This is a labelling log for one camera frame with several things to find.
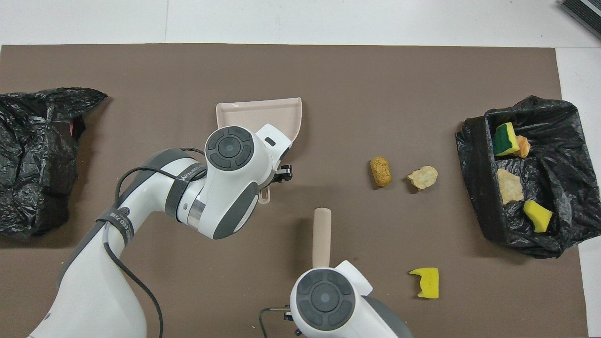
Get beige plastic dustpan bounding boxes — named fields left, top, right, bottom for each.
left=216, top=97, right=302, bottom=204

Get beige hand brush black bristles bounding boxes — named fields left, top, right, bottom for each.
left=312, top=207, right=332, bottom=269

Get brown toy bread bun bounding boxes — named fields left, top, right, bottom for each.
left=370, top=156, right=393, bottom=188

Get notched yellow sponge piece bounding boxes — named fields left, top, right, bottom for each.
left=408, top=268, right=440, bottom=300

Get yellow green sponge piece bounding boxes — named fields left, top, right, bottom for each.
left=492, top=122, right=520, bottom=157

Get crumpled black trash bag bin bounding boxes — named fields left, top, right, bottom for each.
left=0, top=87, right=108, bottom=238

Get open black trash bag bin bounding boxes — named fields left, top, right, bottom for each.
left=455, top=95, right=601, bottom=260

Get brown table mat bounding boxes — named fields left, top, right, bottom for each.
left=0, top=44, right=587, bottom=338

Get dark grey ribbed panel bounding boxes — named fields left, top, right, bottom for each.
left=560, top=0, right=601, bottom=41

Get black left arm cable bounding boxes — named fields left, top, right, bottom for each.
left=102, top=148, right=207, bottom=338

